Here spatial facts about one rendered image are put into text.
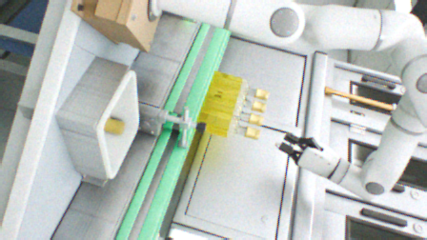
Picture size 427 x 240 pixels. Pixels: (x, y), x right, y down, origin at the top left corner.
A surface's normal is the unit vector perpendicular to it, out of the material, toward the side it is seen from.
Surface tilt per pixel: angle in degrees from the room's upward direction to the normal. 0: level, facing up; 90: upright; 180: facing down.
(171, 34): 90
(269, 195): 91
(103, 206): 90
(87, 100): 90
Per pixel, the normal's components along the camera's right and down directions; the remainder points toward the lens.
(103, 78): 0.11, -0.60
